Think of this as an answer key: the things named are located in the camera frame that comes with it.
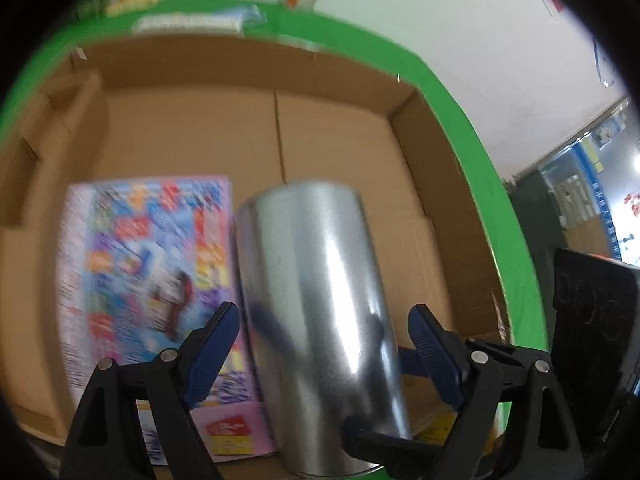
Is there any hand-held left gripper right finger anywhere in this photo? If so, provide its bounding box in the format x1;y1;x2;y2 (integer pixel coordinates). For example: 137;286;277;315
407;304;586;480

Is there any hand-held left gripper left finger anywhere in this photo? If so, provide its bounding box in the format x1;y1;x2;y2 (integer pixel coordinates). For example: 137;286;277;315
60;301;242;480

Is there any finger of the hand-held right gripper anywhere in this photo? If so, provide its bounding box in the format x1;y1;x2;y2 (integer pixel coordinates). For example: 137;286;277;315
342;417;452;467
397;347;427;377

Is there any yellow bottle with white cap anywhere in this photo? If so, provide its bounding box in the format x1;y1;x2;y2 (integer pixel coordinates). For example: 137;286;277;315
412;400;501;448

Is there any silver metal tin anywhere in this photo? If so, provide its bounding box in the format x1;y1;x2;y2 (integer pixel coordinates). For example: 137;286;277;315
232;180;413;478

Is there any colourful board game box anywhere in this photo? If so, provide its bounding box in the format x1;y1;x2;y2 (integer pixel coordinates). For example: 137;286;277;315
57;176;278;466

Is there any large cardboard box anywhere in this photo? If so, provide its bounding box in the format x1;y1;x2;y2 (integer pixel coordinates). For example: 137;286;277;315
0;35;513;480

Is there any glass door with blue stripe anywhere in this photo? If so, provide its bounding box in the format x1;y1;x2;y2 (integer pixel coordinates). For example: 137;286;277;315
505;95;640;271

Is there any blue phone case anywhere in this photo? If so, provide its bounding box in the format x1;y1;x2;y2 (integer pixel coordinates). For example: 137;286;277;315
220;4;268;26

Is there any yellow envelope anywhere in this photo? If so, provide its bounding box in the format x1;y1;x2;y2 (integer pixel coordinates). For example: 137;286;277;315
102;0;161;16

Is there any blue wall decal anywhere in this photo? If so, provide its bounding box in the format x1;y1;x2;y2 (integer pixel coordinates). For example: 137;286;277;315
592;37;618;88

